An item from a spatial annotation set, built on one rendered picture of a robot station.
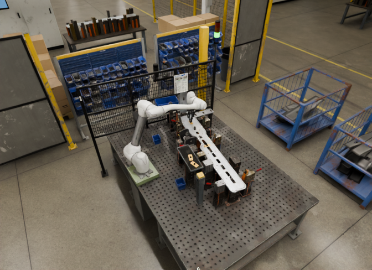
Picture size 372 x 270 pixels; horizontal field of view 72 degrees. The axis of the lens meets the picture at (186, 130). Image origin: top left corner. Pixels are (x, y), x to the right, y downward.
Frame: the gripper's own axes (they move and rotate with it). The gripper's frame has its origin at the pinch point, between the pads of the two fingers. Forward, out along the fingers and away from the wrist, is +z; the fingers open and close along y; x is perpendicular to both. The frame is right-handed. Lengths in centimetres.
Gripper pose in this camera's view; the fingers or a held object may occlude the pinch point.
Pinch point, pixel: (190, 119)
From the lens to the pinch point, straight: 332.9
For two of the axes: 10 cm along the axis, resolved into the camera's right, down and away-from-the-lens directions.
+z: 0.1, 7.7, 6.4
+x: -4.1, -5.8, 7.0
